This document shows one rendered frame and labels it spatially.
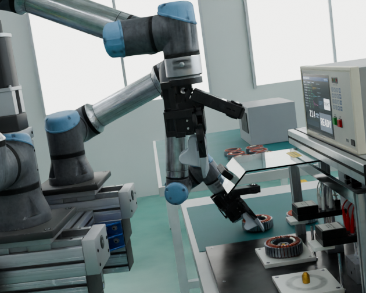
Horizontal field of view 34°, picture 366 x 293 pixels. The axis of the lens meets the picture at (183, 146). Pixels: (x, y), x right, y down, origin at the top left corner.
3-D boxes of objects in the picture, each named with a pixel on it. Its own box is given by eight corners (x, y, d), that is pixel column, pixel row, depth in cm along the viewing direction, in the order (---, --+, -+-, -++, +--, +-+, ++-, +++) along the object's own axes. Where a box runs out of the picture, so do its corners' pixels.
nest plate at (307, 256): (265, 268, 169) (264, 264, 169) (255, 252, 184) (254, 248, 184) (316, 260, 170) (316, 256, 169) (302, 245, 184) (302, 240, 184)
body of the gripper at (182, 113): (170, 135, 128) (162, 80, 126) (210, 131, 127) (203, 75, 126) (167, 141, 121) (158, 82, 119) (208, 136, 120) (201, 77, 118)
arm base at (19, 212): (-19, 234, 144) (-26, 195, 143) (4, 217, 159) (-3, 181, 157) (42, 227, 143) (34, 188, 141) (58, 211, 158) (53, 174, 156)
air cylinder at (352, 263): (356, 285, 150) (355, 264, 149) (347, 274, 157) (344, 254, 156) (376, 281, 150) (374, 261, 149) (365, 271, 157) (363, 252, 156)
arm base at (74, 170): (43, 188, 193) (38, 158, 191) (56, 178, 208) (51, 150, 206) (88, 182, 191) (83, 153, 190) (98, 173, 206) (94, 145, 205)
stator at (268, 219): (250, 235, 208) (248, 224, 207) (237, 227, 218) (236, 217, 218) (278, 228, 211) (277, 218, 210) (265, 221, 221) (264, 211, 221)
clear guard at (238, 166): (228, 195, 163) (225, 174, 162) (217, 178, 187) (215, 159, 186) (343, 177, 164) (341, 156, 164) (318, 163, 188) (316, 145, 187)
